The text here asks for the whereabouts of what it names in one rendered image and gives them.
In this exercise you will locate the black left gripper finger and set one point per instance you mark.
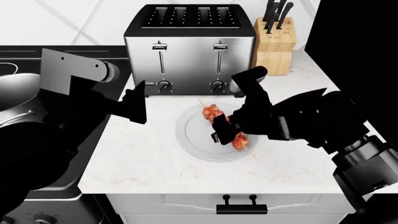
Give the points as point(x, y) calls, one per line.
point(139, 113)
point(136, 92)

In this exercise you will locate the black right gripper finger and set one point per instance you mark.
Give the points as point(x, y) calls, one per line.
point(225, 137)
point(221, 122)

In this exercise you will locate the meat skewer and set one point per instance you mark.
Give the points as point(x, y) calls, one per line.
point(213, 112)

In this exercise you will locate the round grey plate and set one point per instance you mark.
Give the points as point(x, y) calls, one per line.
point(199, 140)

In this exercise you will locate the stainless steel pot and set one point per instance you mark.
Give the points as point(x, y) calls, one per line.
point(18, 93)

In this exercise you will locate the black toaster knob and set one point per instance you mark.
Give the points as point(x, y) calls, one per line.
point(217, 86)
point(164, 86)

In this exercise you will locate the toaster lever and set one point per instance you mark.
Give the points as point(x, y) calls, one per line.
point(220, 46)
point(160, 46)

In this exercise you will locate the stainless four-slot toaster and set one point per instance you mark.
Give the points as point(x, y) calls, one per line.
point(189, 53)

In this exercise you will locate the wooden knife block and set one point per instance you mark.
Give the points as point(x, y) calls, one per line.
point(273, 49)

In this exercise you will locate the white cabinet drawer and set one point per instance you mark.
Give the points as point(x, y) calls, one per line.
point(174, 210)

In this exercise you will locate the stove control knob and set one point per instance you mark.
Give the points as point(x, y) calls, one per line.
point(43, 219)

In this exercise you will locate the black right wrist camera bracket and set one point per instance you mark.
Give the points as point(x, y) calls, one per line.
point(250, 78)

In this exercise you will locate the grey left wrist camera bracket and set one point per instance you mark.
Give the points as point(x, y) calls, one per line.
point(68, 67)

